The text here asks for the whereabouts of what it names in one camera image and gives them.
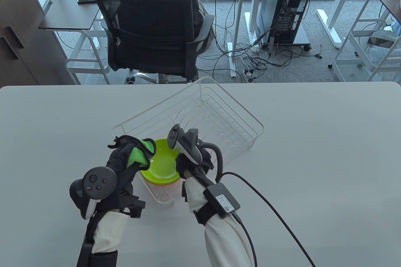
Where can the dark grey bag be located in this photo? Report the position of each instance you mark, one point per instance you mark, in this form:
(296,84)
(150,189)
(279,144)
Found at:
(380,40)

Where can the black mesh office chair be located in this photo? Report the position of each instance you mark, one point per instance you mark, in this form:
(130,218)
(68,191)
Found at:
(150,19)

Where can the person's left hand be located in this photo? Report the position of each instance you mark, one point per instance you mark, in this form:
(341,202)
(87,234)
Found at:
(117,160)

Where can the brown cabinet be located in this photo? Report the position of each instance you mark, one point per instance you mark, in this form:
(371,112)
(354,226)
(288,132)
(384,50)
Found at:
(22,44)

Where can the black computer tower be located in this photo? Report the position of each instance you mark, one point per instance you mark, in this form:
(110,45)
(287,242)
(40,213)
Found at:
(291,13)

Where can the yellow plastic bowl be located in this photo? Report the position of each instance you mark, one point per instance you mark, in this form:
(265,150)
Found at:
(163,183)

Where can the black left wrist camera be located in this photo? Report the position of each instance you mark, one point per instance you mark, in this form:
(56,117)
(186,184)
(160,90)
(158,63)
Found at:
(136,207)

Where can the black left hand controller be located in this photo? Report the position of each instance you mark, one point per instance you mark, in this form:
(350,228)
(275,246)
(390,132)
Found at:
(97,182)

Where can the person's right forearm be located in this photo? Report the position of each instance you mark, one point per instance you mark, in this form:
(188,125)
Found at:
(219,238)

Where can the green and grey hand towel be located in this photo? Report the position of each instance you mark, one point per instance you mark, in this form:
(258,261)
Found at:
(139,154)

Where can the white power strip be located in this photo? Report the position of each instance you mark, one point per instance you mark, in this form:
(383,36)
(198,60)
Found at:
(248,74)

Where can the black hand controller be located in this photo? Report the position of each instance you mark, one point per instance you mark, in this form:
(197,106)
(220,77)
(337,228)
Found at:
(188,145)
(97,182)

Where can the black right hand controller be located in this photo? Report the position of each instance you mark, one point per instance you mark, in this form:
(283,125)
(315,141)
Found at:
(188,145)

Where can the person's right hand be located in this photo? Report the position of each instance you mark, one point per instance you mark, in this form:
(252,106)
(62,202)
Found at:
(183,165)

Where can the computer stand on casters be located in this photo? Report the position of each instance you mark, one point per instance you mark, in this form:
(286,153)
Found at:
(302,40)

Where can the person's left forearm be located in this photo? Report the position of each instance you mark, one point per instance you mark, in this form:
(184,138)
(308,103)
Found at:
(108,232)

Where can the black right wrist box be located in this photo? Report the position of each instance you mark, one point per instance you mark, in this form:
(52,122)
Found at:
(221,199)

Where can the black left wrist box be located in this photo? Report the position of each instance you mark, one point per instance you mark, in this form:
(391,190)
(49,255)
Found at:
(84,257)

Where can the green plastic bowl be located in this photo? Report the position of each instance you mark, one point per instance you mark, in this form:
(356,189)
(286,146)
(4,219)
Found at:
(163,163)

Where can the black wrist box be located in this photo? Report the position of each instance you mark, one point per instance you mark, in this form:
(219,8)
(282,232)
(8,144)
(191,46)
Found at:
(84,257)
(221,199)

